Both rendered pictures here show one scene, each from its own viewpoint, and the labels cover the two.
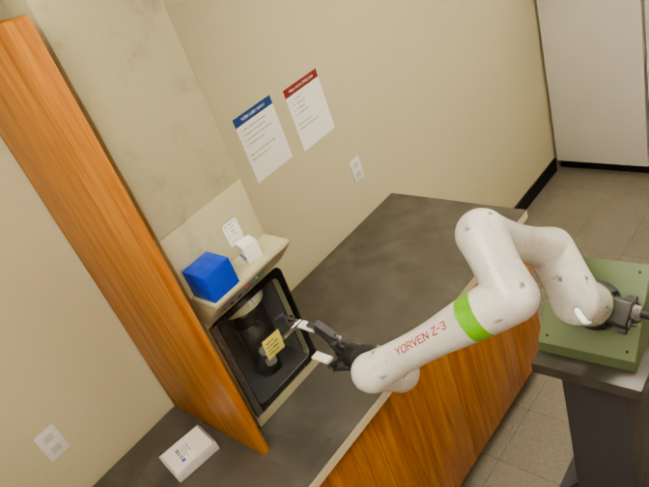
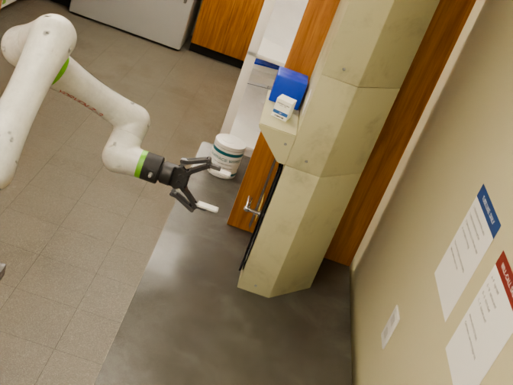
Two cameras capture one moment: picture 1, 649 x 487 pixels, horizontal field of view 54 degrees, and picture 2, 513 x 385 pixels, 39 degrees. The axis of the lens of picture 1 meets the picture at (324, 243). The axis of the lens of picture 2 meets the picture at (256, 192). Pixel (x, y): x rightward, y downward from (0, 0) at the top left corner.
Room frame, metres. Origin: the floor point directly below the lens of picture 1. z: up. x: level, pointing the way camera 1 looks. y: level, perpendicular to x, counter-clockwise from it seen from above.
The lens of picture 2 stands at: (2.83, -1.46, 2.28)
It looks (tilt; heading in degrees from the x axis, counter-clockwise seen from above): 27 degrees down; 125
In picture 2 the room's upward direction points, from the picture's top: 21 degrees clockwise
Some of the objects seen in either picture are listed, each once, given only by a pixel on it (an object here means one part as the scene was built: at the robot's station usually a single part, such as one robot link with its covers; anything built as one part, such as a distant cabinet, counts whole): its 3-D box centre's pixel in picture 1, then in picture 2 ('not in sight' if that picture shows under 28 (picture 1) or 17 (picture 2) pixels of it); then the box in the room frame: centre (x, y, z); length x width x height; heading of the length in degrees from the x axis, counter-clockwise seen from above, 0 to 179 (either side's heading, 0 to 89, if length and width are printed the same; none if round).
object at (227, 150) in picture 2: not in sight; (226, 156); (1.11, 0.65, 1.02); 0.13 x 0.13 x 0.15
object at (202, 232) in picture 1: (226, 301); (315, 180); (1.73, 0.37, 1.33); 0.32 x 0.25 x 0.77; 129
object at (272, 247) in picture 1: (247, 280); (276, 124); (1.59, 0.25, 1.46); 0.32 x 0.11 x 0.10; 129
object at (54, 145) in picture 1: (122, 266); (359, 74); (1.61, 0.56, 1.64); 0.49 x 0.03 x 1.40; 39
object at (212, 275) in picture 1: (211, 276); (288, 88); (1.53, 0.33, 1.56); 0.10 x 0.10 x 0.09; 39
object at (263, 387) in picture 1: (268, 341); (262, 201); (1.63, 0.28, 1.19); 0.30 x 0.01 x 0.40; 128
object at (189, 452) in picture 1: (189, 452); not in sight; (1.52, 0.66, 0.96); 0.16 x 0.12 x 0.04; 120
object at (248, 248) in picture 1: (248, 249); (283, 108); (1.62, 0.21, 1.54); 0.05 x 0.05 x 0.06; 24
